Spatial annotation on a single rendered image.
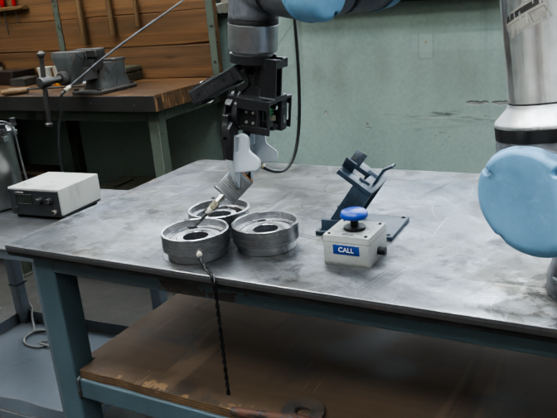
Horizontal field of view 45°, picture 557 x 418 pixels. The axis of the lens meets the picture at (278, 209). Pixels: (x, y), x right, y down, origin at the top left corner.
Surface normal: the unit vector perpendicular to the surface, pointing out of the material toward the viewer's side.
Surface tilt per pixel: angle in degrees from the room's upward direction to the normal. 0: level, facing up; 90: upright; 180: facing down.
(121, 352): 0
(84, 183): 90
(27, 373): 0
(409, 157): 90
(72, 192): 90
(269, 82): 91
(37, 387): 0
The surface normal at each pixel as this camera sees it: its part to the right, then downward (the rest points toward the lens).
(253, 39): -0.01, 0.38
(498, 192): -0.74, 0.38
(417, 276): -0.08, -0.95
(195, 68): -0.48, 0.31
